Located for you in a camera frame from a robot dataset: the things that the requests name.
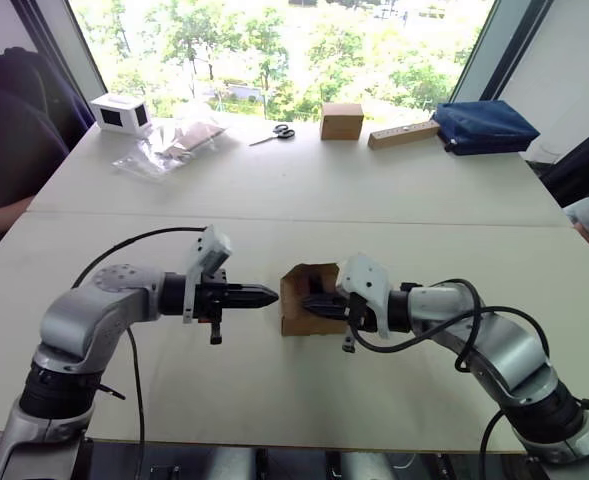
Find person in dark clothes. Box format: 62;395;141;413
0;46;96;274

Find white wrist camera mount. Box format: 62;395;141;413
182;224;233;325
334;253;392;341

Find white box with black windows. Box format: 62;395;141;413
89;92;152;138

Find closed small cardboard box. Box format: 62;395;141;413
319;102;365;142

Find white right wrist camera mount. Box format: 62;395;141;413
334;253;392;341

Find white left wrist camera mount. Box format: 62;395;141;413
182;224;233;325

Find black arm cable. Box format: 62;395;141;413
71;226;210;447
348;277;552;454

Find small cardboard box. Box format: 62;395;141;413
278;260;351;338
319;102;365;142

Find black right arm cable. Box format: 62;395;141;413
348;277;552;454

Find black handled scissors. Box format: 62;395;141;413
247;122;297;148

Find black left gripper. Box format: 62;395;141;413
193;268;280;346

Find clear empty plastic bag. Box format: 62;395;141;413
111;141;196;185

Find long wooden block with holes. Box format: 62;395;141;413
366;119;442;151

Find dark blue fabric pouch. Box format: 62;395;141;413
432;99;542;158

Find clear bag with brown cardboard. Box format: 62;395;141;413
152;118;241;162

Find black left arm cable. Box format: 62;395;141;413
71;226;210;447

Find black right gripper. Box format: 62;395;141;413
300;277;378;354

